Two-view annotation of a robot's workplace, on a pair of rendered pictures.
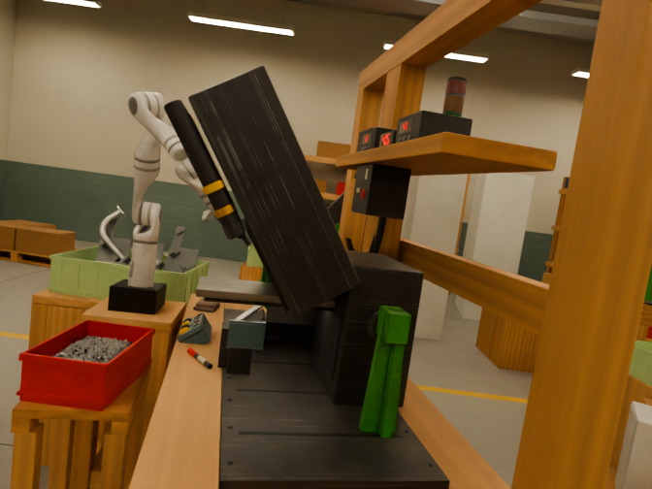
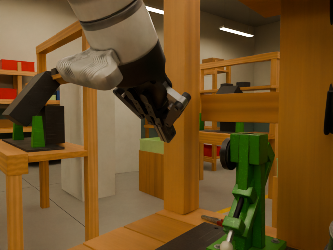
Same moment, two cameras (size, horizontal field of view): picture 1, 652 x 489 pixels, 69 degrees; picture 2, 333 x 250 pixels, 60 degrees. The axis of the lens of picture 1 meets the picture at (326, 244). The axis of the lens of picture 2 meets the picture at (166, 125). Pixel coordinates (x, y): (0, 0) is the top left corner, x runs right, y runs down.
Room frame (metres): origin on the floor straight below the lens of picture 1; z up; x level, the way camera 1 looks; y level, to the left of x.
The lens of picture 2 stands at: (1.32, 0.54, 1.22)
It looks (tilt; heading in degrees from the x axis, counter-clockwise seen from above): 3 degrees down; 322
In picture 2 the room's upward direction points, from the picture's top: straight up
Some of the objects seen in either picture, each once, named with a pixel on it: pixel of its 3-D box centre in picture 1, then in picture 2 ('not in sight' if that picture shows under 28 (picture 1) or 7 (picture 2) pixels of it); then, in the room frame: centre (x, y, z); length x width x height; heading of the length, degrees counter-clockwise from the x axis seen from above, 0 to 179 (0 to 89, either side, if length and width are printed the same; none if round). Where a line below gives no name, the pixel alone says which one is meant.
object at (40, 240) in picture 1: (36, 242); not in sight; (6.38, 3.96, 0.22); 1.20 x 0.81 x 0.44; 86
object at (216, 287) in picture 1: (274, 294); not in sight; (1.22, 0.12, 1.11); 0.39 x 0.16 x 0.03; 103
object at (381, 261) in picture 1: (360, 320); not in sight; (1.24, -0.12, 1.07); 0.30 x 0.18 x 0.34; 13
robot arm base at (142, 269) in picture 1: (143, 264); not in sight; (1.83, 0.70, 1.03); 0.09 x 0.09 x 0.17; 16
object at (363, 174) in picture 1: (378, 191); not in sight; (1.47, -0.14, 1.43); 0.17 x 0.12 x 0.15; 13
